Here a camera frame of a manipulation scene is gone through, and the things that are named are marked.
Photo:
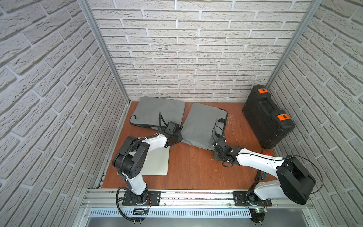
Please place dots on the grey laptop bag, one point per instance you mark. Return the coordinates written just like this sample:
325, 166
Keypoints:
147, 111
203, 125

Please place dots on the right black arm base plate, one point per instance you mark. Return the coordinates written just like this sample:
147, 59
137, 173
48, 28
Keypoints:
241, 198

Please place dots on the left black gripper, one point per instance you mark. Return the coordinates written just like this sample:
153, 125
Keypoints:
176, 135

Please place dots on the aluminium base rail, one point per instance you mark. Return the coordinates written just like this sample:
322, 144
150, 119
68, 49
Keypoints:
167, 199

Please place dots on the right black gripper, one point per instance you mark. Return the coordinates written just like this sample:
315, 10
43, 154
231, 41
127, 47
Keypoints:
215, 156

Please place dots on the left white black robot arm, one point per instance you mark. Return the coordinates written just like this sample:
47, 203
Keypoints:
132, 155

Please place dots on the green handled ratchet wrench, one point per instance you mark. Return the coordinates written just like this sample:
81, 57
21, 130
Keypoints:
264, 175

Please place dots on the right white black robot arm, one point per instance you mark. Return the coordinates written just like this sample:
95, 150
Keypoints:
293, 180

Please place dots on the silver apple laptop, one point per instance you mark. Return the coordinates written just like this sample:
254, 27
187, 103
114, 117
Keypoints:
156, 163

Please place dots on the black tool case orange latches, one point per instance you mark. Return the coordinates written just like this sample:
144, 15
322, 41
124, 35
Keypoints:
269, 123

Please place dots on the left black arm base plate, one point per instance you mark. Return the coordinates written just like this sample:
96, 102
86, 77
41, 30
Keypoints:
151, 197

